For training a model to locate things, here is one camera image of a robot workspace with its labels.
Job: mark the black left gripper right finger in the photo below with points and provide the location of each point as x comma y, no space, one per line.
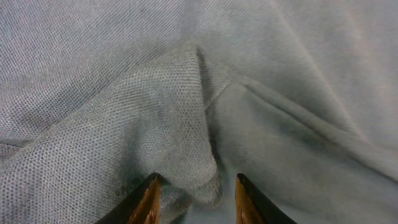
253,207

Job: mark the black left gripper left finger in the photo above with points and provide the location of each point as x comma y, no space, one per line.
141,206

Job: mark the blue polo shirt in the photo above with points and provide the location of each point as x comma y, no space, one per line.
301,96

